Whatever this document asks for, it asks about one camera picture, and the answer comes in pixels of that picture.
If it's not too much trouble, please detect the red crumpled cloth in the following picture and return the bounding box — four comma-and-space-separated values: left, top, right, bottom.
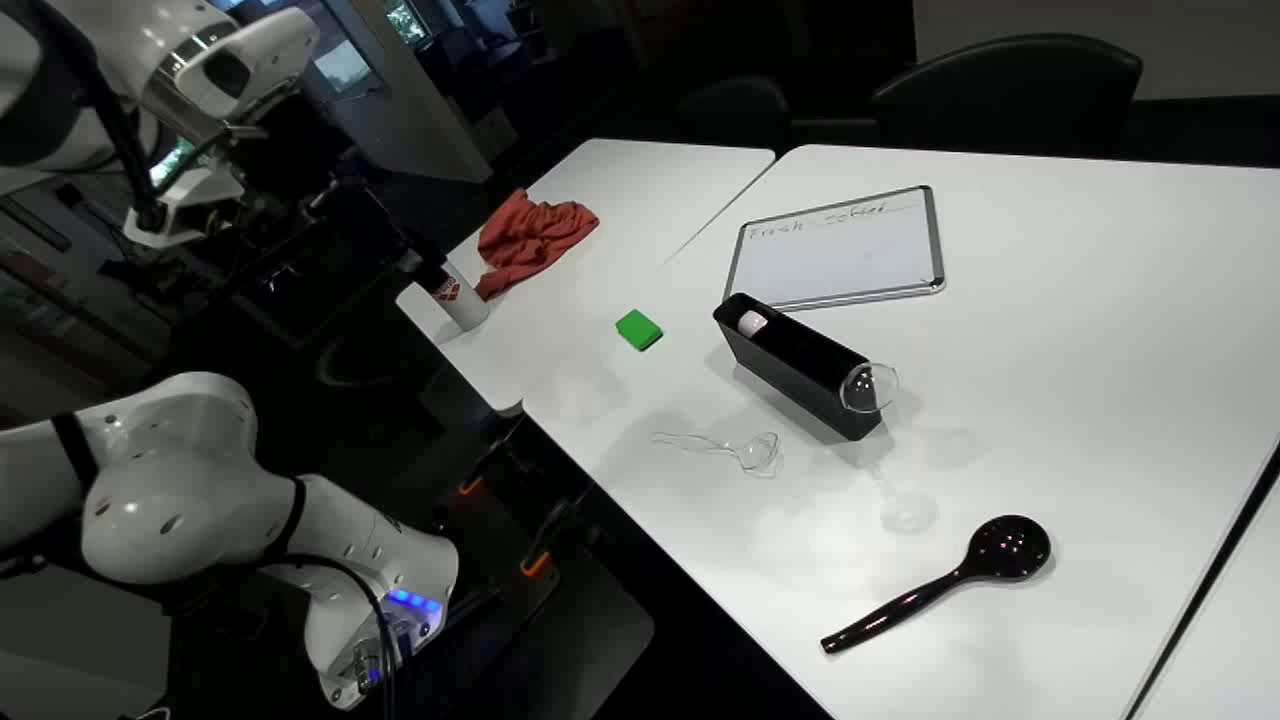
470, 186, 602, 303

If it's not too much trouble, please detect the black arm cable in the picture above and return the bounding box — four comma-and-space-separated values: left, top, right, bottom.
31, 0, 162, 230

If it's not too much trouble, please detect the small transparent round cup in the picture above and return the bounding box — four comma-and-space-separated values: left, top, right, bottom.
875, 484, 943, 539

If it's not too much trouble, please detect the white partition panel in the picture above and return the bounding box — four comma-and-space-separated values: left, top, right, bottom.
295, 0, 497, 186

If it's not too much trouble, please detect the small black chair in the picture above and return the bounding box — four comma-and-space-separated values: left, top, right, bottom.
670, 73, 799, 151

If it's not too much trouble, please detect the white cup with red print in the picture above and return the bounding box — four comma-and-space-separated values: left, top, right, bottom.
436, 255, 497, 333

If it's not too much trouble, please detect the green block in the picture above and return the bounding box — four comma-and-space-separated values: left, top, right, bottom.
612, 303, 666, 357

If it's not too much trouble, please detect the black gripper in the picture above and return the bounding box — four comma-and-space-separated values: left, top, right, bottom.
195, 95, 353, 223

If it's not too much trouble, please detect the large black chair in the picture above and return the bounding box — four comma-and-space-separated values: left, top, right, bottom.
862, 32, 1148, 139

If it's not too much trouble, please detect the small framed whiteboard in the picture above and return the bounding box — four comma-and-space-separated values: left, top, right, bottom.
721, 178, 947, 316

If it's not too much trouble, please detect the black perforated ladle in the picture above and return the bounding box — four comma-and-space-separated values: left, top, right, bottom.
814, 511, 1057, 656

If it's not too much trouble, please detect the black rectangular box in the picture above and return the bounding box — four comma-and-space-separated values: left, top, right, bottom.
708, 288, 887, 443

